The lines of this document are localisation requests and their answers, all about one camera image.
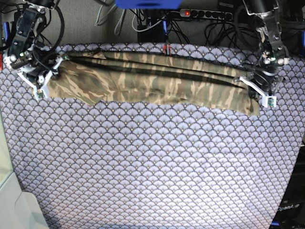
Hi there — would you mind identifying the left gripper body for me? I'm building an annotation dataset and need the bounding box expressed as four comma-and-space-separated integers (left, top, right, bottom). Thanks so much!
245, 56, 286, 95

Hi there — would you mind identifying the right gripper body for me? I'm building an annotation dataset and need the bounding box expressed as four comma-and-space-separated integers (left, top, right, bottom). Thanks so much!
3, 47, 59, 83

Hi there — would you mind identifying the camouflage T-shirt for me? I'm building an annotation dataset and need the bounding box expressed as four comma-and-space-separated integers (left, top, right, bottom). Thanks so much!
48, 51, 260, 115

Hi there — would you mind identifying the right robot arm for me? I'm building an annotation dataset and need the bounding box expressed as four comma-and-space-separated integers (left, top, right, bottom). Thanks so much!
1, 0, 68, 101

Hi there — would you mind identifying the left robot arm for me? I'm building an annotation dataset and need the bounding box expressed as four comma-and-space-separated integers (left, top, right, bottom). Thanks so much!
239, 0, 290, 108

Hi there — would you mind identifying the black power strip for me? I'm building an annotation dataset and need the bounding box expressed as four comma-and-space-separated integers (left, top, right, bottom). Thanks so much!
179, 9, 233, 21

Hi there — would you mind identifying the purple fan-pattern table cloth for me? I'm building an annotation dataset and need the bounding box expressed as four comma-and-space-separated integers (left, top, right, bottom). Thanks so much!
0, 57, 305, 229

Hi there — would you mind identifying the red and black clamp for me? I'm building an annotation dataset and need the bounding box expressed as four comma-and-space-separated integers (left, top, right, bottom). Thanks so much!
163, 43, 171, 56

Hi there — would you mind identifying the black OpenArm box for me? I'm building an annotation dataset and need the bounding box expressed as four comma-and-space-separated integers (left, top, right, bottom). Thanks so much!
270, 146, 305, 229

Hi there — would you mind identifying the white plastic bin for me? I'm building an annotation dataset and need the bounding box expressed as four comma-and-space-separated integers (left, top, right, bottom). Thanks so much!
0, 122, 48, 229

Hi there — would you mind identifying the blue plastic mount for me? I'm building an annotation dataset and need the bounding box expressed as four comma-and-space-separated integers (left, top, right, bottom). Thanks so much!
115, 0, 182, 9

